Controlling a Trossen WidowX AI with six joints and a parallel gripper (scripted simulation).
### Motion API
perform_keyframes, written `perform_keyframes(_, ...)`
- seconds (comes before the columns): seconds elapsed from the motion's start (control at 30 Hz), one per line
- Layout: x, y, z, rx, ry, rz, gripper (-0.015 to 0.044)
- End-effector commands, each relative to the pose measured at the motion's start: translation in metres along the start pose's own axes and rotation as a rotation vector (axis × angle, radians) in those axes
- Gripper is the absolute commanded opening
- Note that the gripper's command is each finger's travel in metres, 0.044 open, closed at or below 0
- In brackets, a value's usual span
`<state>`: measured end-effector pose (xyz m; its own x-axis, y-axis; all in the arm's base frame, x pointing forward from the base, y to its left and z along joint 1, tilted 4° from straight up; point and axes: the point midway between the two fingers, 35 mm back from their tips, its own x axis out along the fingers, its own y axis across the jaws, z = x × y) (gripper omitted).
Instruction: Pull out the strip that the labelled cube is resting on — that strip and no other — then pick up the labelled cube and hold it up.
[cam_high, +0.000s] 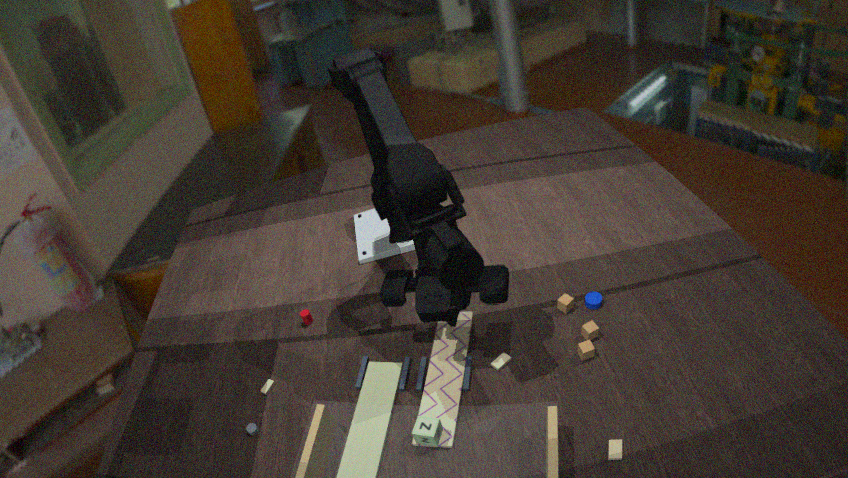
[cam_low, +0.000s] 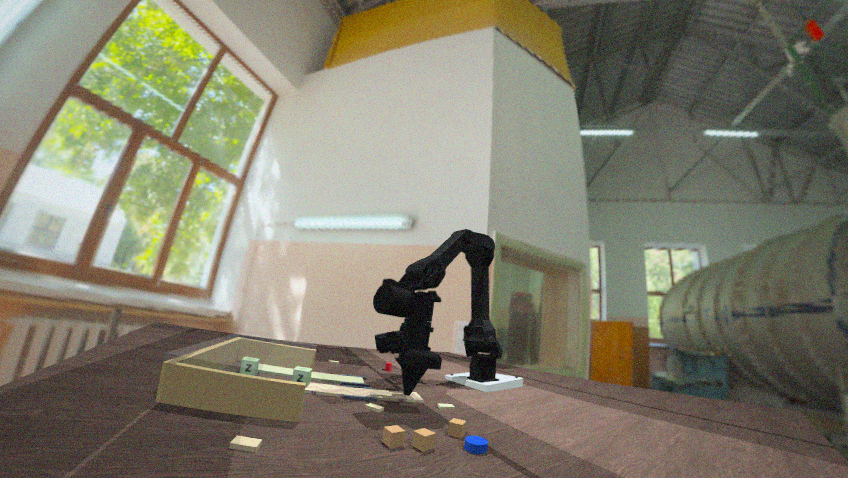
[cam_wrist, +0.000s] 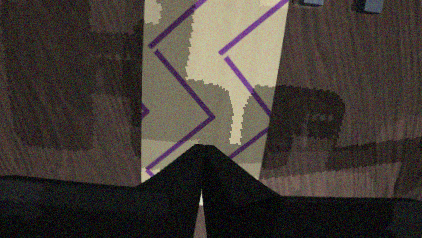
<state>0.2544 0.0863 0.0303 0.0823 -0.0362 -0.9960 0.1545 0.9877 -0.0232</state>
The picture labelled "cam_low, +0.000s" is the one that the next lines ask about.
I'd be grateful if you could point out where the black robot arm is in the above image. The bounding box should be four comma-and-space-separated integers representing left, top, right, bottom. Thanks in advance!
373, 229, 502, 383

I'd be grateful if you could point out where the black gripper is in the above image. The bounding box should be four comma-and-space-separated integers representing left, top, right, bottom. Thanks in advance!
391, 318, 442, 396

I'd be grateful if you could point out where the blue cylinder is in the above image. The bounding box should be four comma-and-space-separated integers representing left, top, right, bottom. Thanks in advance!
464, 436, 488, 454

